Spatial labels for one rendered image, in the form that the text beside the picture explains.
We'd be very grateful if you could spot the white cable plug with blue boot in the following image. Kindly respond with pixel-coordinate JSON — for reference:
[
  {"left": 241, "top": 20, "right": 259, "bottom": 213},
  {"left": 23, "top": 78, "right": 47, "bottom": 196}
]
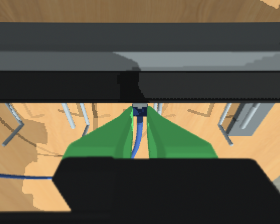
[{"left": 132, "top": 103, "right": 148, "bottom": 117}]

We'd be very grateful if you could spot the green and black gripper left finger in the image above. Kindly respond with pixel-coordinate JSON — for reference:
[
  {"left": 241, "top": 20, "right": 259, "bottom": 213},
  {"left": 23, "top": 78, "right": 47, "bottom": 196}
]
[{"left": 61, "top": 106, "right": 134, "bottom": 160}]

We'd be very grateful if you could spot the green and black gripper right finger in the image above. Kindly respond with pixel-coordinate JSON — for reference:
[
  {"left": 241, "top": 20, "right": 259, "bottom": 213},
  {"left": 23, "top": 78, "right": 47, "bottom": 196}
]
[{"left": 146, "top": 106, "right": 219, "bottom": 158}]

